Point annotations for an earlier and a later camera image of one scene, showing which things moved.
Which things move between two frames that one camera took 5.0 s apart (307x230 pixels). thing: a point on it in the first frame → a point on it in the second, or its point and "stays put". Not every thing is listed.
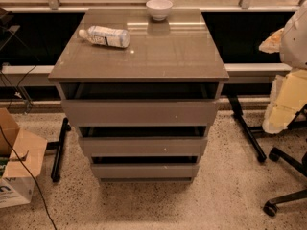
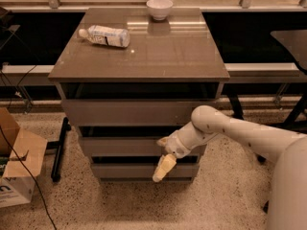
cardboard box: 21,153 stays put
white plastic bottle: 105,35 stays put
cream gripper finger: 272,43 → 174,145
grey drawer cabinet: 141,112 stays put
